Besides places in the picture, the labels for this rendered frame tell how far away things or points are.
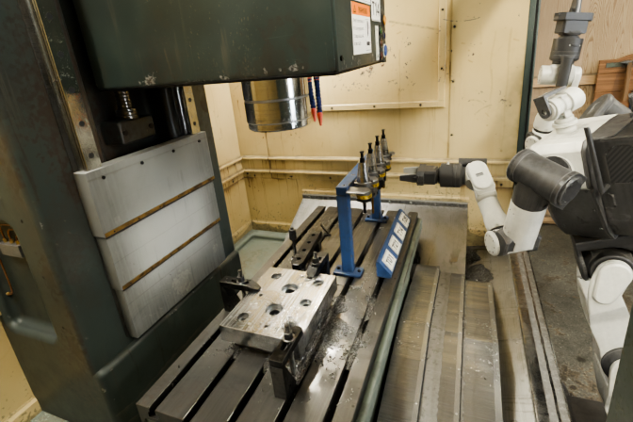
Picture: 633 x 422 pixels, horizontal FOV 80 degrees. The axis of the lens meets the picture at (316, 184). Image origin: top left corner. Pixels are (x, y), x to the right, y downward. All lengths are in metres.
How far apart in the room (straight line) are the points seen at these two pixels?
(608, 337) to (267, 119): 1.25
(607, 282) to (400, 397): 0.69
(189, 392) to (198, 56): 0.79
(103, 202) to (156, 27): 0.46
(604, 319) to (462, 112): 0.96
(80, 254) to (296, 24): 0.79
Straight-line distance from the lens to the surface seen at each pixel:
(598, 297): 1.43
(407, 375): 1.23
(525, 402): 1.34
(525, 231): 1.20
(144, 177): 1.19
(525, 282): 1.57
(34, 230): 1.10
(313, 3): 0.76
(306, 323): 1.02
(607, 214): 1.26
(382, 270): 1.32
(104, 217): 1.11
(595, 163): 1.16
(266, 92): 0.87
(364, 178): 1.23
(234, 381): 1.06
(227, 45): 0.85
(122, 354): 1.31
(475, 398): 1.24
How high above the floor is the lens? 1.64
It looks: 19 degrees down
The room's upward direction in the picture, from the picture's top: 6 degrees counter-clockwise
